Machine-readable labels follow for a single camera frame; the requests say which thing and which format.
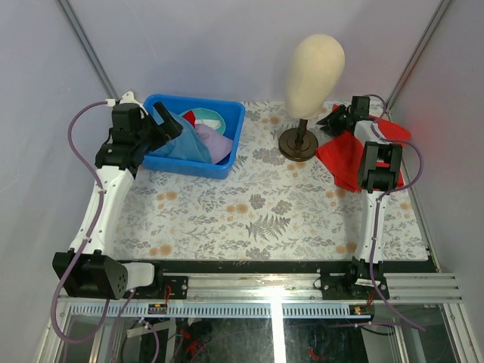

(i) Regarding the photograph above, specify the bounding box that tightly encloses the blue plastic bin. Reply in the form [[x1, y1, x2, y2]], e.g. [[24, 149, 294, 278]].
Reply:
[[143, 94, 245, 179]]

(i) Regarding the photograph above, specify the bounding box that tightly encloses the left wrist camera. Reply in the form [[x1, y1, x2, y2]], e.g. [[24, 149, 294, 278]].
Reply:
[[119, 91, 146, 113]]

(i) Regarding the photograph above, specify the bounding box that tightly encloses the aluminium rail frame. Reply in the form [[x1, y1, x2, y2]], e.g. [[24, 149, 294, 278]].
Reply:
[[39, 258, 482, 362]]

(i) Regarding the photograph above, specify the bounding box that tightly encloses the blue bucket hat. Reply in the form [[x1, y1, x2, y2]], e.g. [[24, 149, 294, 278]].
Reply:
[[150, 112, 211, 163]]

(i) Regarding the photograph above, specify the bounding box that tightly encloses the floral table mat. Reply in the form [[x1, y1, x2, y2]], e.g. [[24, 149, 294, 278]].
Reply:
[[112, 100, 430, 262]]

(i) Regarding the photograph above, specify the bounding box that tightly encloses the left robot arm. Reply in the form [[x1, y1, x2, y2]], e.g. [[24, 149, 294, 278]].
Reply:
[[52, 100, 183, 300]]

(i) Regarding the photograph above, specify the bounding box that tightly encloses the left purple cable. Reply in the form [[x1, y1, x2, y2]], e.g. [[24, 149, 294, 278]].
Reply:
[[51, 98, 160, 363]]

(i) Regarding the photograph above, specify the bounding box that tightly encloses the red bucket hat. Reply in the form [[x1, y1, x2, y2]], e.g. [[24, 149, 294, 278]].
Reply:
[[182, 110, 197, 127]]

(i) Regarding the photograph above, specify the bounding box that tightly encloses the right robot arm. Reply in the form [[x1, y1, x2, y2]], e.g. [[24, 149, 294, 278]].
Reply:
[[315, 95, 403, 299]]

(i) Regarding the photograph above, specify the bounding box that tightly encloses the mannequin head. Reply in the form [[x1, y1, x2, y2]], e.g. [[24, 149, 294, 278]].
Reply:
[[278, 34, 346, 162]]

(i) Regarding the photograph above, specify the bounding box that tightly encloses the lavender hat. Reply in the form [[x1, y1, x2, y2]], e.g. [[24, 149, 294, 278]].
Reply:
[[195, 124, 233, 164]]

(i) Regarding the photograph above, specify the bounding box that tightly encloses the teal and white hat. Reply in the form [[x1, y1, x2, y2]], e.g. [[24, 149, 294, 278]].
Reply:
[[180, 108, 226, 135]]

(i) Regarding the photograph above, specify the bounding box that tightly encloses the red cloth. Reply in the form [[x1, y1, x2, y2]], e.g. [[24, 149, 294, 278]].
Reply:
[[315, 115, 411, 192]]

